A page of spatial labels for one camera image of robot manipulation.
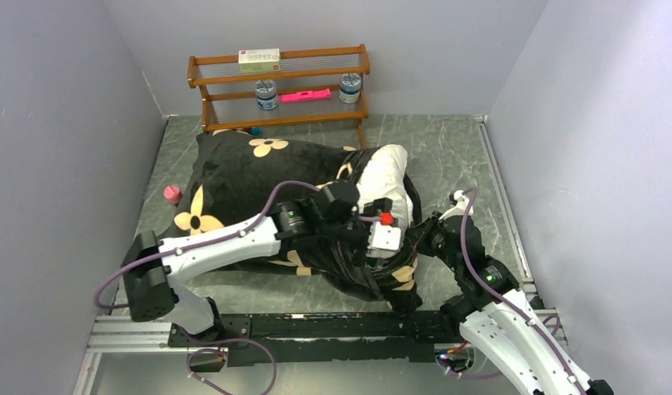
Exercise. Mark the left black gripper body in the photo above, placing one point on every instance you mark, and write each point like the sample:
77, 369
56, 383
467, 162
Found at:
356, 232

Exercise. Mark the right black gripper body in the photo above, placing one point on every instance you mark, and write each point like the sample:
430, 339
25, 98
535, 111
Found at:
431, 239

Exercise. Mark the white pillow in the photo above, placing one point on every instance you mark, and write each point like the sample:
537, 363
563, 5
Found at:
381, 173

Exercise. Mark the black floral pillowcase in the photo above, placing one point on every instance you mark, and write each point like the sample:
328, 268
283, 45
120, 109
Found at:
231, 180

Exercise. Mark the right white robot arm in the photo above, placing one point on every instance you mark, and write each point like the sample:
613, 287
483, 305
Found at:
493, 313

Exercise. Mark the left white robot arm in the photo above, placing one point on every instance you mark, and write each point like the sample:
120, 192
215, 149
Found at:
156, 269

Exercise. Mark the pink flat tool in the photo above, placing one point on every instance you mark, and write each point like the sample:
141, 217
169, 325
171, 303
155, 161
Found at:
302, 96

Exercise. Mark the wooden two-tier shelf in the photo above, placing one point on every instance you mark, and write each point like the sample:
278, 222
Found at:
229, 99

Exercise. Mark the right blue white jar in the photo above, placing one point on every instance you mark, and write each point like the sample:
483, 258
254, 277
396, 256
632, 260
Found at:
350, 87

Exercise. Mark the blue white jar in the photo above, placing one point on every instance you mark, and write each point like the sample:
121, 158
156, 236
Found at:
266, 94
350, 87

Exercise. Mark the left blue white jar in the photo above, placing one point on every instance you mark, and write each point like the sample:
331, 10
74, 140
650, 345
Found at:
266, 94

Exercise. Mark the white green box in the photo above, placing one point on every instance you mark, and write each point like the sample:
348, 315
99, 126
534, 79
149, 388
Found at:
259, 60

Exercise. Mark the pink small cup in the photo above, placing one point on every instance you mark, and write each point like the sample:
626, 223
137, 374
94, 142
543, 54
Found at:
172, 194

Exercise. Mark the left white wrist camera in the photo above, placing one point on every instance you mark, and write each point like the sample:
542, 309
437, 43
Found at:
385, 236

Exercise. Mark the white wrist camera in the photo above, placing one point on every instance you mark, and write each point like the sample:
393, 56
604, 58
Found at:
385, 236
460, 202

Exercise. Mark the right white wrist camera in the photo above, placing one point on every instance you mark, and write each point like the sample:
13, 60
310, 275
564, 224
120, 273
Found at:
460, 202

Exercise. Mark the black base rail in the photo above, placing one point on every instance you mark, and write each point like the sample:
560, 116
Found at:
251, 339

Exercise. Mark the aluminium frame rail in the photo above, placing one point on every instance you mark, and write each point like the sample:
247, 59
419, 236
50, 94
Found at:
120, 335

